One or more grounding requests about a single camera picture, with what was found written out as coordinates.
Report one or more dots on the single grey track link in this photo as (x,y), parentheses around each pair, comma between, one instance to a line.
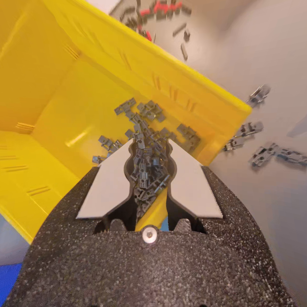
(291,156)
(263,155)
(250,129)
(257,96)
(233,144)

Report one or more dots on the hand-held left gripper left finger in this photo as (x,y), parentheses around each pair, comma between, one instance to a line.
(108,189)

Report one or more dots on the blue storage bin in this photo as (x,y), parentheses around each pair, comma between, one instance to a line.
(9,285)

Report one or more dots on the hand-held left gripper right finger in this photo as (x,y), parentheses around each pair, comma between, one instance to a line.
(191,189)

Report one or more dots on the grey desk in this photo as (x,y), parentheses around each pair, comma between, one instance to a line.
(263,60)

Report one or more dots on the scatter of black red pins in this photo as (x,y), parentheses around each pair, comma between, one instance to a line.
(156,14)

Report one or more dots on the yellow storage bin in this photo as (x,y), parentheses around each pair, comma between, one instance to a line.
(72,96)

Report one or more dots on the pile of grey track links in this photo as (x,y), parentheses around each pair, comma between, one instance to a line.
(148,163)

